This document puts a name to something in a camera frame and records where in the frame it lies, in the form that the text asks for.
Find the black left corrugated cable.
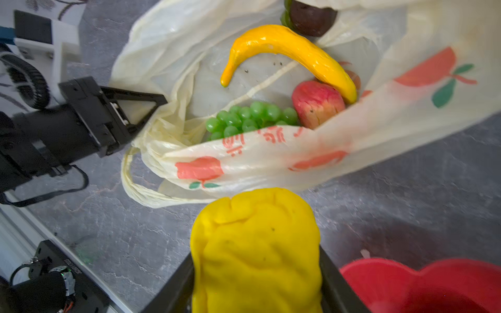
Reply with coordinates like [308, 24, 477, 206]
[0, 52, 52, 110]

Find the yellow printed plastic bag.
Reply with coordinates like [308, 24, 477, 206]
[110, 1, 500, 208]

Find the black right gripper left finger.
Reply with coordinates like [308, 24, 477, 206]
[141, 253, 194, 313]

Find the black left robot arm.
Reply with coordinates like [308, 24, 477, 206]
[1, 77, 167, 312]

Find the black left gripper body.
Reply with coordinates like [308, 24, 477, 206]
[1, 78, 131, 192]

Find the yellow banana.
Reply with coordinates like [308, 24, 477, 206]
[220, 25, 357, 104]

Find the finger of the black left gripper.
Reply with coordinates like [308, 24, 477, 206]
[101, 87, 168, 135]

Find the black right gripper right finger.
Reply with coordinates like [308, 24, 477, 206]
[319, 246, 370, 313]

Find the red flower-shaped plate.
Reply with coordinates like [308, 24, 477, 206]
[341, 258, 500, 312]

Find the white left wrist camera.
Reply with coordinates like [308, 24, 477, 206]
[1, 10, 80, 110]

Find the green grape bunch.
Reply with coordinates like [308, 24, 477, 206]
[205, 101, 300, 140]

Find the red green mango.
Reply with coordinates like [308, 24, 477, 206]
[292, 81, 346, 129]

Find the dark purple fruit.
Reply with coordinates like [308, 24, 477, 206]
[281, 0, 338, 38]

